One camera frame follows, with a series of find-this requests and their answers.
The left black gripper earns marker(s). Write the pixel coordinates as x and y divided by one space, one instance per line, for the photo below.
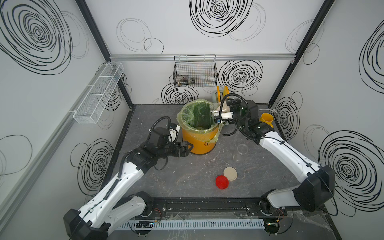
184 152

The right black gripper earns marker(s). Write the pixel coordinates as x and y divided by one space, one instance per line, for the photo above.
236 107

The yellow trash bin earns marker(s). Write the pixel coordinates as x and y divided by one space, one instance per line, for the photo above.
199 144

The red jar lid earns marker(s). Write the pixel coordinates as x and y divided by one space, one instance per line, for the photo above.
222 182

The cream jar lid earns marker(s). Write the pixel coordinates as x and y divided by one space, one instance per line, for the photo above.
230 173

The cream lid oatmeal jar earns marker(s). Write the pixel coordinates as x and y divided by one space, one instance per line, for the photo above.
217 108

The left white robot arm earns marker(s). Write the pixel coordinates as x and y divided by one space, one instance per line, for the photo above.
104 213

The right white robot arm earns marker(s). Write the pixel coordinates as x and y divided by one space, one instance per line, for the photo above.
317 183

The yellow mug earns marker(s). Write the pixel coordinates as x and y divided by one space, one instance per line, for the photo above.
267 118

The right yellow toast slice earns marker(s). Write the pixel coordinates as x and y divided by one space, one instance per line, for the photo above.
225 91

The yellow toast slice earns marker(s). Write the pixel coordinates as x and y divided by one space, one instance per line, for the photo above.
218 94
225 91

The left yellow toast slice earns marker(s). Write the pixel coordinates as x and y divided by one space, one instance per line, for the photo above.
218 94

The green plastic bin liner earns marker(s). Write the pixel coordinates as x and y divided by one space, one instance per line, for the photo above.
196 120

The mint green toaster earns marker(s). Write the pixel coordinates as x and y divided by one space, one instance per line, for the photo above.
215 98

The dark item in basket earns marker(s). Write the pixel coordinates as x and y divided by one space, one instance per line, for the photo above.
186 82

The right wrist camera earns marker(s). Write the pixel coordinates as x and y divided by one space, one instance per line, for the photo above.
224 118

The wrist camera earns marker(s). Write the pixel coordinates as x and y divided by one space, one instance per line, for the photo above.
174 132
224 118

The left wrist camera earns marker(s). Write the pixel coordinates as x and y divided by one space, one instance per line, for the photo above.
174 132

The black wire wall basket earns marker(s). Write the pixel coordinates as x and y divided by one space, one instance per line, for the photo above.
202 68

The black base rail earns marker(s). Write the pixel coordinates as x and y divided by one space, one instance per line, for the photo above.
160 207

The white wire wall shelf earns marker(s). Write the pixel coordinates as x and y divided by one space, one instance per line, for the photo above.
98 96

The white slotted cable duct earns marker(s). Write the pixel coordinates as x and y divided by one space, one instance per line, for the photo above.
215 224

